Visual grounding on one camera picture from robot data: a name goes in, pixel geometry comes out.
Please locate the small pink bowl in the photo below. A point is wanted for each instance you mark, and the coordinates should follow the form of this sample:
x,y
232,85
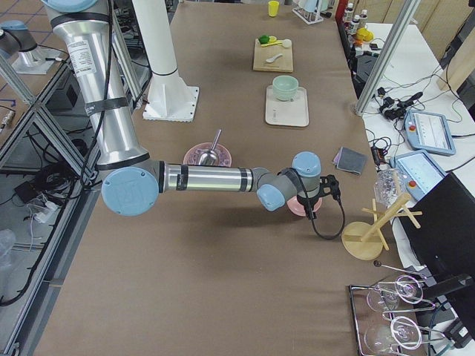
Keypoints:
x,y
298,209

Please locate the aluminium frame post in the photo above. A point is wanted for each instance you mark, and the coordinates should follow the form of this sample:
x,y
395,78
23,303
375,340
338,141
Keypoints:
x,y
391,43

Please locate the wooden cutting board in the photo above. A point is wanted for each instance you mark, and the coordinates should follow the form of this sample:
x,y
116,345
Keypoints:
x,y
281,65

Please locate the wine glass rack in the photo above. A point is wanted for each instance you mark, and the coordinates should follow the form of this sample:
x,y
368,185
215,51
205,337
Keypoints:
x,y
429,314

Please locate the top green bowl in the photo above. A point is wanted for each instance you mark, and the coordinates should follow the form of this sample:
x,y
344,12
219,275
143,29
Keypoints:
x,y
284,86

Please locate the metal ice scoop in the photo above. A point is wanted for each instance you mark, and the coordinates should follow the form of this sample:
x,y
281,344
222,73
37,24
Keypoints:
x,y
210,156

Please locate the purple cloth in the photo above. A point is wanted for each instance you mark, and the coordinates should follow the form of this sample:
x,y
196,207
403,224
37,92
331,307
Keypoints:
x,y
335,161

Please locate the green lime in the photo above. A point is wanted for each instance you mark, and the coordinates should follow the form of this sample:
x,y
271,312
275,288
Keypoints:
x,y
263,39

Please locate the white ceramic spoon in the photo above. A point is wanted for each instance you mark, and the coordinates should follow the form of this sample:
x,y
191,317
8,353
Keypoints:
x,y
274,58

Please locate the lower wine glass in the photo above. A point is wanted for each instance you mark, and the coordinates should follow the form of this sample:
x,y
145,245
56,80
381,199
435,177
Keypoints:
x,y
395,337

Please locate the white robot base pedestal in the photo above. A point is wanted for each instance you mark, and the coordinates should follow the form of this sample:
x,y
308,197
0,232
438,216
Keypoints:
x,y
169,97

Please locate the upper wine glass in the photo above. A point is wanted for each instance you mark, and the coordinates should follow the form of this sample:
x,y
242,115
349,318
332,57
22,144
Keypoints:
x,y
387,296

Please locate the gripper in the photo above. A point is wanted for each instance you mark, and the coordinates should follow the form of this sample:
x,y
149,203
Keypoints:
x,y
311,203

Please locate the grey cloth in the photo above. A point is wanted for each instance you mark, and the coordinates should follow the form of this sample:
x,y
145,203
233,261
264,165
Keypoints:
x,y
351,161

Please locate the teach pendant tablet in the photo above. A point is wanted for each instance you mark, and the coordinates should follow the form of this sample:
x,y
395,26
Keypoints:
x,y
430,132

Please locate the yellow cup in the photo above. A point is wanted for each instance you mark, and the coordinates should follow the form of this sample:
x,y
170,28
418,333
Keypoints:
x,y
273,8

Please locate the cream rabbit serving tray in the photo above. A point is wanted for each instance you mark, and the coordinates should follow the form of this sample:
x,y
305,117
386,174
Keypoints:
x,y
293,113

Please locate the wooden cup tree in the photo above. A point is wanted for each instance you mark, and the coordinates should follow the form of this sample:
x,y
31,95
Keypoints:
x,y
365,241

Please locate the large pink ice bowl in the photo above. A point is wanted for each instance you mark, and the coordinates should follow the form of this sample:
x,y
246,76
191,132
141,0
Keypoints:
x,y
193,155

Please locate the yellow plastic knife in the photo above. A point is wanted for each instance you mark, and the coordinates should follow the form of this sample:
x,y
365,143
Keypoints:
x,y
271,44

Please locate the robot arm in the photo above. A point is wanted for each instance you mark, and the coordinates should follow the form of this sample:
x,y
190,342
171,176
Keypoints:
x,y
131,180

